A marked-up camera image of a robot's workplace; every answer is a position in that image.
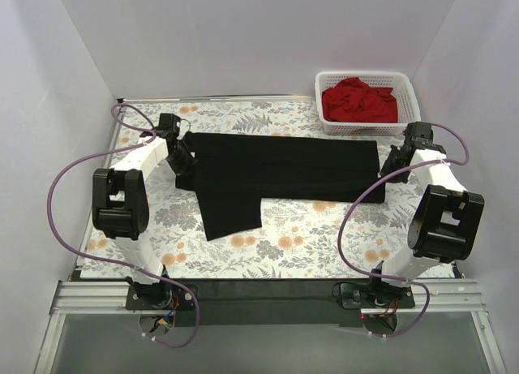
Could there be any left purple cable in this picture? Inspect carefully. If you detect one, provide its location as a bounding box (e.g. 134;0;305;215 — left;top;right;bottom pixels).
46;103;201;348

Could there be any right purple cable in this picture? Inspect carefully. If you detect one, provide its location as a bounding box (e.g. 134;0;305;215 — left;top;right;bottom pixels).
337;122;471;338

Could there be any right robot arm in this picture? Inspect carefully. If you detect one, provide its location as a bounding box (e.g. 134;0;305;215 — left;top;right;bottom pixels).
367;122;485;307

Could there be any white plastic basket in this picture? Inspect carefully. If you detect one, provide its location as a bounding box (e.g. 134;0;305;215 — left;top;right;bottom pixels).
315;70;421;136

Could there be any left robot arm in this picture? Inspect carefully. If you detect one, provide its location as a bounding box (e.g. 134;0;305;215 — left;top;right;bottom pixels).
92;113;195;309

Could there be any floral table mat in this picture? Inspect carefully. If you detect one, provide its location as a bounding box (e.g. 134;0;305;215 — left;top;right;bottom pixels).
79;100;455;280

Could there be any red t-shirt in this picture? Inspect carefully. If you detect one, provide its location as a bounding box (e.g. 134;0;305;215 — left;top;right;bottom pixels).
321;77;398;123

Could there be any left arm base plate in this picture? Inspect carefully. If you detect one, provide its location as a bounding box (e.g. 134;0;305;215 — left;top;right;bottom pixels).
125;282;195;311

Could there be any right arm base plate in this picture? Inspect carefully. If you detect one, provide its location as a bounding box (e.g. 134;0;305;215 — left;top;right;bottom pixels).
331;279;415;310

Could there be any black t-shirt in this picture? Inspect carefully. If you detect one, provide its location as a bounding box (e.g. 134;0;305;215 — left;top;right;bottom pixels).
176;133;380;240

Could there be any purple cable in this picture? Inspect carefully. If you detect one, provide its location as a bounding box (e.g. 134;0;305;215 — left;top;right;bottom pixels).
46;103;201;348
337;122;471;338

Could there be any aluminium table frame rail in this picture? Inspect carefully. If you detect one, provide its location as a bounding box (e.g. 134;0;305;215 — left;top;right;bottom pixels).
34;92;506;374

